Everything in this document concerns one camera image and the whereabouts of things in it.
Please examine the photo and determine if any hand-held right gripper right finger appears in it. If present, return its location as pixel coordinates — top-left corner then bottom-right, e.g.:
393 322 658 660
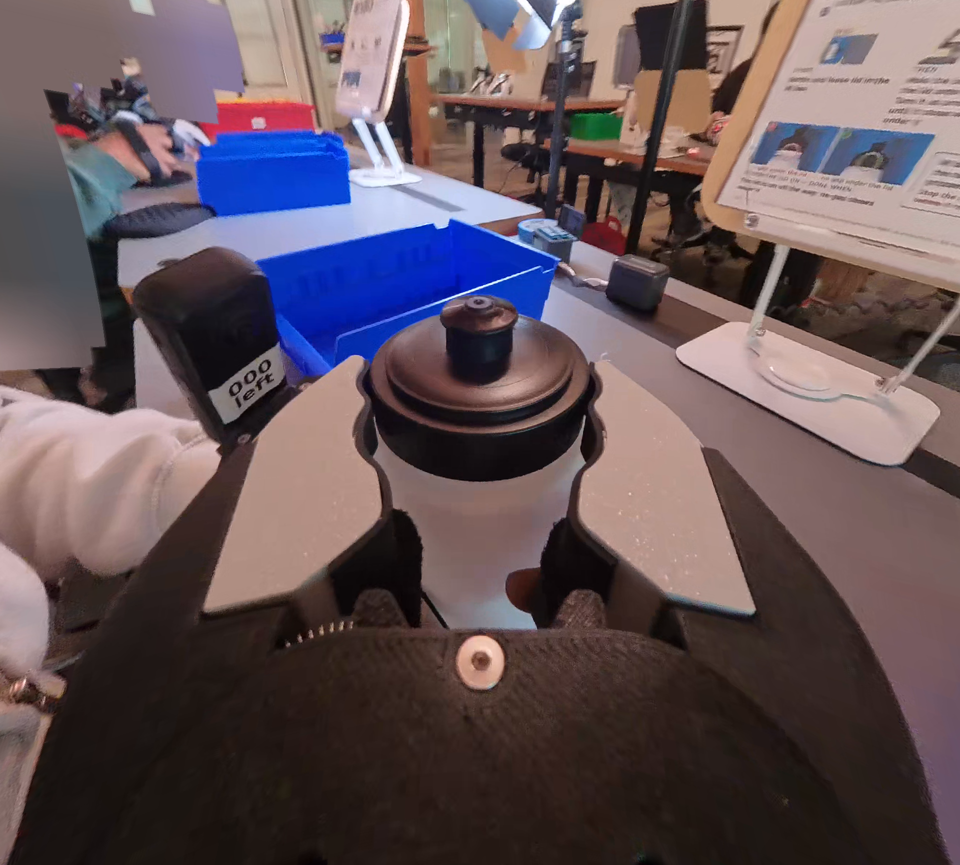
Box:
566 359 758 631

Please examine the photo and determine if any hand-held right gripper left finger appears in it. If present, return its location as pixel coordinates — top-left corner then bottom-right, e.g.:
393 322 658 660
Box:
202 355 394 631

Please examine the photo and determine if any blue plastic bin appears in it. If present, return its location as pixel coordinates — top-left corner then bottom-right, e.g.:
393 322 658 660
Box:
255 220 561 377
196 130 352 217

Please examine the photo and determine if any white plastic bottle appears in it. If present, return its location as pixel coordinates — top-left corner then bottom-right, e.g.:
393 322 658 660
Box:
372 422 588 631

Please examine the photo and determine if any black bottle lid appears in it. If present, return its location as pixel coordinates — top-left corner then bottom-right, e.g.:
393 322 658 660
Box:
363 295 599 482

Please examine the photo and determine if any person's left forearm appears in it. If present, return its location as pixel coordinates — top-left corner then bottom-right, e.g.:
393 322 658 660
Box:
0 385 222 581

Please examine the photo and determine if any black round pad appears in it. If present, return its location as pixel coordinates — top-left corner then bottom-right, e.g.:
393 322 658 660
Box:
101 201 220 241

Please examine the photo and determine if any red plastic bin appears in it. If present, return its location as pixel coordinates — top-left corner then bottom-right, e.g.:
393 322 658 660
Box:
196 101 316 140

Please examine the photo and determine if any dark grey case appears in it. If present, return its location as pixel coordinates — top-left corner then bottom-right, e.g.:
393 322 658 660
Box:
606 253 671 313

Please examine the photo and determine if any red bag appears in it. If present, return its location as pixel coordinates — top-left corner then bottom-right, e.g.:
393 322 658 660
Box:
583 214 628 256

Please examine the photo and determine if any grey charger box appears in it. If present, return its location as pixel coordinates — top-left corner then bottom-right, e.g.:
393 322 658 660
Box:
534 205 580 260

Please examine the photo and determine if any white fleece jacket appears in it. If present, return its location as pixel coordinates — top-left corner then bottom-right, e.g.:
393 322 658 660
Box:
0 542 69 739

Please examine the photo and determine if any wooden table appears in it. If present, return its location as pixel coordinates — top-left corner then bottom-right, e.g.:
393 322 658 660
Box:
558 137 714 251
433 92 639 191

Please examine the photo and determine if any instruction sign stand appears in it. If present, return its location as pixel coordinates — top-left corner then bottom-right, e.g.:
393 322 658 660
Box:
675 0 960 467
333 0 430 190

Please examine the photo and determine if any cardboard sheet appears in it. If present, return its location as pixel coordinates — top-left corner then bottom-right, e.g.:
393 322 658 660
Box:
633 68 714 135

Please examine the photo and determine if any black light stand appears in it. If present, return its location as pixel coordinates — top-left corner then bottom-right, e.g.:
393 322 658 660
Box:
541 2 588 221

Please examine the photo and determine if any thin black pole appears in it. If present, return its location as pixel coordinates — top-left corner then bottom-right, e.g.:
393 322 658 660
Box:
622 0 717 256

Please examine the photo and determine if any black monitor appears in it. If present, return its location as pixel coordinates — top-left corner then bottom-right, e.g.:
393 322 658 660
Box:
633 0 710 75

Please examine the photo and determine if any wooden post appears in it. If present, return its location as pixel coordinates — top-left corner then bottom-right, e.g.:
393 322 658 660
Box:
405 0 435 169

